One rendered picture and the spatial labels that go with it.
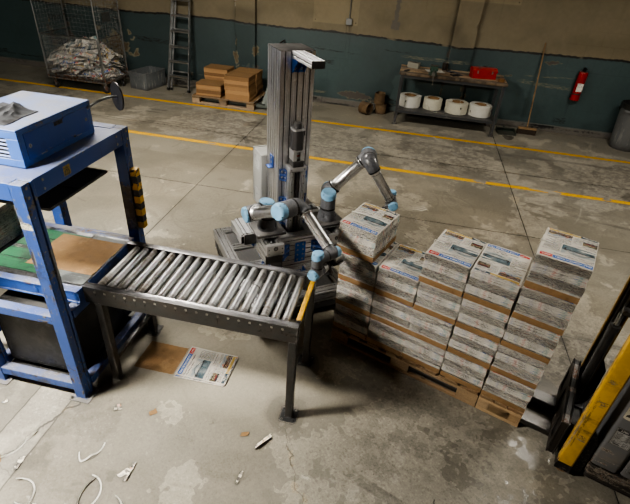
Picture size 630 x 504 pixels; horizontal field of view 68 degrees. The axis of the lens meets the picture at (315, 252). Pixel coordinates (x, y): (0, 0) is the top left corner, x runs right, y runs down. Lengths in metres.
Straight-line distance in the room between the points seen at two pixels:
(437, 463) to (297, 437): 0.88
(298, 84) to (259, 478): 2.49
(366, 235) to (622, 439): 1.85
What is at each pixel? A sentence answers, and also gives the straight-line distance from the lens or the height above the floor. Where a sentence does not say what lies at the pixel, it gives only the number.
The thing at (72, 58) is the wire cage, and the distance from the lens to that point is 10.37.
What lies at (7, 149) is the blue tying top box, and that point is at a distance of 2.85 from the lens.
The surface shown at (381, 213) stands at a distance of 3.32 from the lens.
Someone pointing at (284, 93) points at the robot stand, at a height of 1.76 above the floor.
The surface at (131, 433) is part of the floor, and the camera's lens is 3.30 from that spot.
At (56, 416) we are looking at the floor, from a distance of 3.54.
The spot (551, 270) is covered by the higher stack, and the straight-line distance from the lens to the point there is 2.84.
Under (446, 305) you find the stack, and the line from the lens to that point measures 3.13.
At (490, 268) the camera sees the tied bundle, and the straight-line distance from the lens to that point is 2.98.
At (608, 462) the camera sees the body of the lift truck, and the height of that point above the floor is 0.23.
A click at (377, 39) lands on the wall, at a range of 9.38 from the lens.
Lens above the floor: 2.60
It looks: 33 degrees down
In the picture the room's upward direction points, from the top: 5 degrees clockwise
